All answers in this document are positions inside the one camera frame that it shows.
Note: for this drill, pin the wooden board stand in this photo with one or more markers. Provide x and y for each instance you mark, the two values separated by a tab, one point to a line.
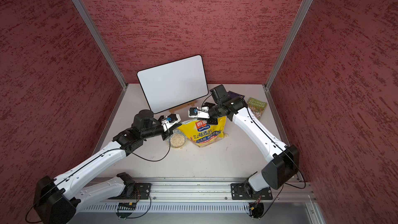
182	106

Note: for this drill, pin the left corner aluminium post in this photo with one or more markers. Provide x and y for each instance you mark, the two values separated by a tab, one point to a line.
85	15

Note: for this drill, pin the white board black frame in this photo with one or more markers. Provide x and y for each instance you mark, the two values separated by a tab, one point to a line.
173	84

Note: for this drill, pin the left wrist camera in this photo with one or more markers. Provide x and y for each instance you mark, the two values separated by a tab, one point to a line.
171	122

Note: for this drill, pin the yellow oats bag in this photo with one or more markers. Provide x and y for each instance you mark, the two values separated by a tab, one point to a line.
201	133

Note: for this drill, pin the corner aluminium post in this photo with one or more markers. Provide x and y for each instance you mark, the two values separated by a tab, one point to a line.
298	20
85	15

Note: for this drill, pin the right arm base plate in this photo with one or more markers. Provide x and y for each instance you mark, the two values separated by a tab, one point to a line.
248	193

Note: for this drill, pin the green illustrated book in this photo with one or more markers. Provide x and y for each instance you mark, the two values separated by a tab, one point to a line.
257	107

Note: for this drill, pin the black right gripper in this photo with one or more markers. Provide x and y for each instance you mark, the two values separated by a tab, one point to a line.
211	120

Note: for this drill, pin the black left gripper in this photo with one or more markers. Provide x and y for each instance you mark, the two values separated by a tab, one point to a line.
167	134

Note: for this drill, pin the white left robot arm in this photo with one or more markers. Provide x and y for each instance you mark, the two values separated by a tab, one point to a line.
58	199

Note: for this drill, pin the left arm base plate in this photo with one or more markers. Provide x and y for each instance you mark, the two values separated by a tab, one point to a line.
138	191

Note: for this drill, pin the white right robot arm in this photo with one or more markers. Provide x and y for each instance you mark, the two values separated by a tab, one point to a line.
282	161

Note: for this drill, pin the dark blue book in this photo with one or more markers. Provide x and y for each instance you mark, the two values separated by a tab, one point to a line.
235	95

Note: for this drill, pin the right corner aluminium post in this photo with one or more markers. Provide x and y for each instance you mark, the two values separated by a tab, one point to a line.
298	20

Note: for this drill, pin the aluminium frame rail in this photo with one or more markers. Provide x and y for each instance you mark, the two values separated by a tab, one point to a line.
168	189

